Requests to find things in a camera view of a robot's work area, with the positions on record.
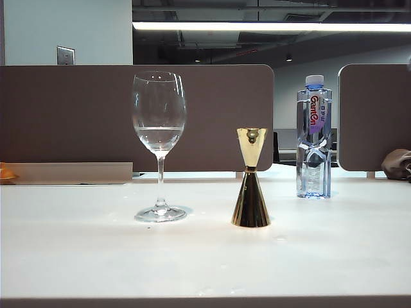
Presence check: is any long ceiling light strip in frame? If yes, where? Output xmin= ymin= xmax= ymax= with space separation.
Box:
xmin=132 ymin=21 xmax=411 ymax=33

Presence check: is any clear wine glass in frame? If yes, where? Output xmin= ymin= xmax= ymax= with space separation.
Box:
xmin=131 ymin=71 xmax=189 ymax=223

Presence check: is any clear plastic water bottle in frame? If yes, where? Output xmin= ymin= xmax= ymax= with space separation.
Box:
xmin=295 ymin=74 xmax=333 ymax=200

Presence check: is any orange round object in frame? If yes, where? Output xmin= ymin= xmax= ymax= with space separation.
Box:
xmin=0 ymin=162 xmax=19 ymax=184

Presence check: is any beige flat box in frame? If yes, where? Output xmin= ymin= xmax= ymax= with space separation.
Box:
xmin=0 ymin=161 xmax=134 ymax=186

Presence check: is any brown desk partition panel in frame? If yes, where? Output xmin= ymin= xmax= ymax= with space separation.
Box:
xmin=337 ymin=63 xmax=411 ymax=172
xmin=0 ymin=64 xmax=275 ymax=173

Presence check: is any gold double cone jigger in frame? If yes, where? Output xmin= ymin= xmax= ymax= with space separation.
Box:
xmin=231 ymin=127 xmax=272 ymax=228

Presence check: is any silver wall switch plate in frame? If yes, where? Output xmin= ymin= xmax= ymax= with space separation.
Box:
xmin=57 ymin=46 xmax=76 ymax=66

